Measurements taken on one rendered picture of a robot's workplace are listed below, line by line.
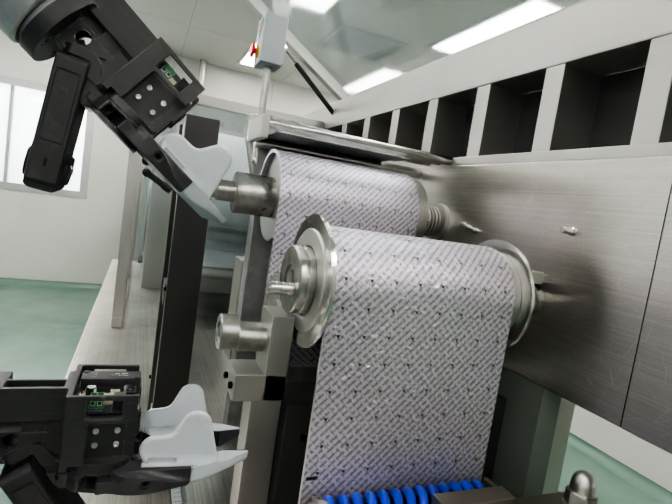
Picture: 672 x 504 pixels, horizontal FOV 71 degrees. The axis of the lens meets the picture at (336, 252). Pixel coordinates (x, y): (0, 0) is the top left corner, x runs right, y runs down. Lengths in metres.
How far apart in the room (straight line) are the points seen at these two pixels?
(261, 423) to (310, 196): 0.32
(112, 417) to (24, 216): 5.71
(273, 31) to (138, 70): 0.66
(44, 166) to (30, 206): 5.65
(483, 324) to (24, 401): 0.45
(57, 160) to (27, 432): 0.22
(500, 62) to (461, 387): 0.53
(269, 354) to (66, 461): 0.22
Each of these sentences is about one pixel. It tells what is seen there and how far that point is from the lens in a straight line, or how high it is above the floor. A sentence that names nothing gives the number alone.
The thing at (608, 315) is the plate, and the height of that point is 1.26.
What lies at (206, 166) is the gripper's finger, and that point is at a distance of 0.45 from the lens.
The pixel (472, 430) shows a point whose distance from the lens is 0.62.
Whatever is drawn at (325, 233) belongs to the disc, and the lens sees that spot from 0.48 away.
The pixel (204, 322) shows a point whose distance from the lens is 1.53.
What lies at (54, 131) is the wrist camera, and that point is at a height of 1.36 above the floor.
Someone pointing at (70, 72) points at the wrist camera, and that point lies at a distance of 0.45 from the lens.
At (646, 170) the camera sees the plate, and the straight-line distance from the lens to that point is 0.63.
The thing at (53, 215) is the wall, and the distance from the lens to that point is 6.07.
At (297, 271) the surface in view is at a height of 1.26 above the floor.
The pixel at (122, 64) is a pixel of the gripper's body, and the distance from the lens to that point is 0.46.
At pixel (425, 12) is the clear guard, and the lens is 1.00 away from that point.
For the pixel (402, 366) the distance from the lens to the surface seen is 0.53.
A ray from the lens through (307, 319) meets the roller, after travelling 0.50.
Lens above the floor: 1.33
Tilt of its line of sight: 5 degrees down
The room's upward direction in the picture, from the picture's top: 8 degrees clockwise
